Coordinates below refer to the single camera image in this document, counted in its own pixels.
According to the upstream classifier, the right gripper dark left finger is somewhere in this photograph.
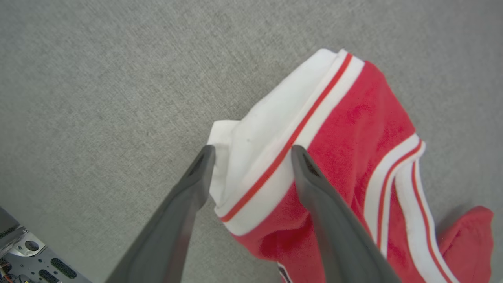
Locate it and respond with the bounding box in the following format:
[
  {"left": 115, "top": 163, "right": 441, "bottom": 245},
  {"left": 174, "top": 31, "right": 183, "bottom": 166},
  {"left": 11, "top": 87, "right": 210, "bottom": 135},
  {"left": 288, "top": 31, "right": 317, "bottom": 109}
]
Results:
[{"left": 105, "top": 145, "right": 217, "bottom": 283}]

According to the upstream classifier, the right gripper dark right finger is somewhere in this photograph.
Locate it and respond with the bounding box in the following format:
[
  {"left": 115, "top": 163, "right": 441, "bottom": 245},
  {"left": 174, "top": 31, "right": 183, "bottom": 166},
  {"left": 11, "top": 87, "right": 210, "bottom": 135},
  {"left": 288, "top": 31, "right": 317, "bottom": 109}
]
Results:
[{"left": 291, "top": 145, "right": 402, "bottom": 283}]

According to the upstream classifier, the red white basketball jersey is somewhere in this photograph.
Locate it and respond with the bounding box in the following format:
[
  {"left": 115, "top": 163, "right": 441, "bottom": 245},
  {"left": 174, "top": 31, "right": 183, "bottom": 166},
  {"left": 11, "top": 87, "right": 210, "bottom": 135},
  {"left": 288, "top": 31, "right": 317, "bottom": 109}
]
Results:
[{"left": 207, "top": 48, "right": 494, "bottom": 283}]

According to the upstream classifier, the grey fabric sofa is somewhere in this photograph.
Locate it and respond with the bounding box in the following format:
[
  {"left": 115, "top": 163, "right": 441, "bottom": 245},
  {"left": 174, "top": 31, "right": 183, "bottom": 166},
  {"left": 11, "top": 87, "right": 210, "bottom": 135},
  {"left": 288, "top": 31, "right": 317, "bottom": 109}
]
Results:
[{"left": 0, "top": 0, "right": 503, "bottom": 283}]

